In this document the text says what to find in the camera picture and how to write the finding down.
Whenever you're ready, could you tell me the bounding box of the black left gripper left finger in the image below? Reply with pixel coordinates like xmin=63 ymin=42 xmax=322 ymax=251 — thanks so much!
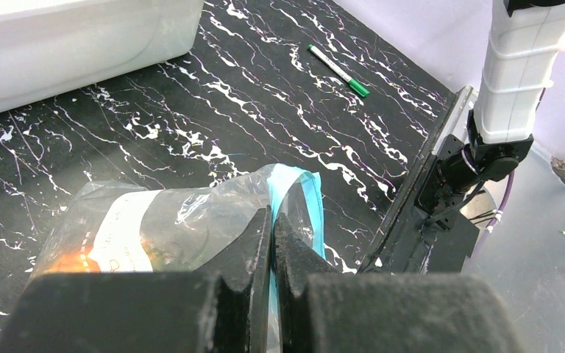
xmin=0 ymin=207 xmax=272 ymax=352

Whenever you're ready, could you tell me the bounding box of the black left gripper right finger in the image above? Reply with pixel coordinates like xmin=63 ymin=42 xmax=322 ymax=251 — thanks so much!
xmin=273 ymin=214 xmax=525 ymax=352

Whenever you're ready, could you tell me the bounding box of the clear zip top bag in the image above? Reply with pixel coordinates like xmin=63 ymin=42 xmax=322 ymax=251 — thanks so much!
xmin=32 ymin=163 xmax=325 ymax=352

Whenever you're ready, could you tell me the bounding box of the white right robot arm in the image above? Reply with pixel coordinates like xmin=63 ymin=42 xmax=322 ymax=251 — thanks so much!
xmin=416 ymin=1 xmax=565 ymax=229

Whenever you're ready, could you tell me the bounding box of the white plastic food bin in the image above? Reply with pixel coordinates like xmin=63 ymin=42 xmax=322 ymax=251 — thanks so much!
xmin=0 ymin=1 xmax=204 ymax=113

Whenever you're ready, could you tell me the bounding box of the green white marker pen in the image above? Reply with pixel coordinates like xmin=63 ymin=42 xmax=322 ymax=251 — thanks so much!
xmin=308 ymin=44 xmax=370 ymax=98

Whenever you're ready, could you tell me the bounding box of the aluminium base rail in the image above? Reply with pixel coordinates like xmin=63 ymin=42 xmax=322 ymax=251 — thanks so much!
xmin=358 ymin=85 xmax=479 ymax=274

